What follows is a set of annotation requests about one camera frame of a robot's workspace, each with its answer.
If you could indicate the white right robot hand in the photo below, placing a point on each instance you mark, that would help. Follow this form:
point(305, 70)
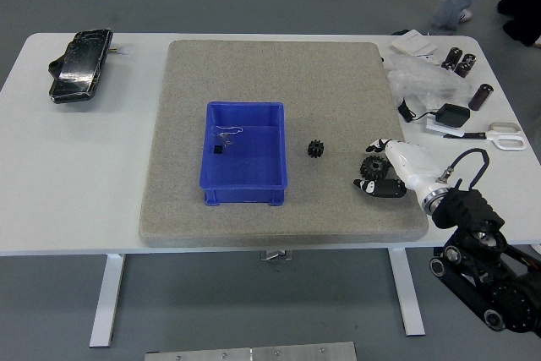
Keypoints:
point(410, 164)

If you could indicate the large black gear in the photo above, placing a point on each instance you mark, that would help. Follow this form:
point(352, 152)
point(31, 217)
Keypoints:
point(372, 167)

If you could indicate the small black gear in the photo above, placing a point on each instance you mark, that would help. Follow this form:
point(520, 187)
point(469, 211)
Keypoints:
point(315, 149)

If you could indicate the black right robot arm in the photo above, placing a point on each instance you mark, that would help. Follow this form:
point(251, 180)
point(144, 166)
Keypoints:
point(469, 213)

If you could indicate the flat white box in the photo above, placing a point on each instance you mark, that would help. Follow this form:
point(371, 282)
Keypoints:
point(413, 42)

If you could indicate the blue plastic box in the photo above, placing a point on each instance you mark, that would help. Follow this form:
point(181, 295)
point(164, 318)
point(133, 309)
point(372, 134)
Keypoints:
point(243, 166)

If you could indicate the white pad under adapter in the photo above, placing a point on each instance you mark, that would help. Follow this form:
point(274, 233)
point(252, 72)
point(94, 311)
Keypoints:
point(435, 128)

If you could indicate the black power adapter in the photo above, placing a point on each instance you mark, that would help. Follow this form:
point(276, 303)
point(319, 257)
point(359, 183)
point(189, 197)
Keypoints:
point(453, 115)

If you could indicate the clear bubble wrap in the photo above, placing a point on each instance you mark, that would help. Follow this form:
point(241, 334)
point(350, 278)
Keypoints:
point(422, 78)

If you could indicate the large dark cylindrical capacitor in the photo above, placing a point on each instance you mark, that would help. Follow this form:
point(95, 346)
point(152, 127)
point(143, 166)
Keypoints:
point(481, 96)

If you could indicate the white table leg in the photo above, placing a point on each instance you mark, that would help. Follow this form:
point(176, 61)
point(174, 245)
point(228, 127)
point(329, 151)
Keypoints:
point(105, 299)
point(406, 293)

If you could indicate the grey-brown mat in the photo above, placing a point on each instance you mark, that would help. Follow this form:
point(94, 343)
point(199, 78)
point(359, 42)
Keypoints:
point(270, 73)

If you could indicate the clear plastic bag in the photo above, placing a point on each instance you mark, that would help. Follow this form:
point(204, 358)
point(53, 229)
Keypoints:
point(226, 135)

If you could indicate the small black cube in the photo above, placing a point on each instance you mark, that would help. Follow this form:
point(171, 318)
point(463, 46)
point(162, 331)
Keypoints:
point(217, 150)

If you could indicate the grey metal plate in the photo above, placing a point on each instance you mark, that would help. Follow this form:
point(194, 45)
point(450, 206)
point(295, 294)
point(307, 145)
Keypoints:
point(249, 353)

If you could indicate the black wrapped device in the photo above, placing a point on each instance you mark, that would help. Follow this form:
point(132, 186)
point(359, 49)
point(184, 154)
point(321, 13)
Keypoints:
point(78, 67)

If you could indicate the metal bracket under table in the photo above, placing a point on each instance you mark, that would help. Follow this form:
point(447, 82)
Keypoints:
point(275, 254)

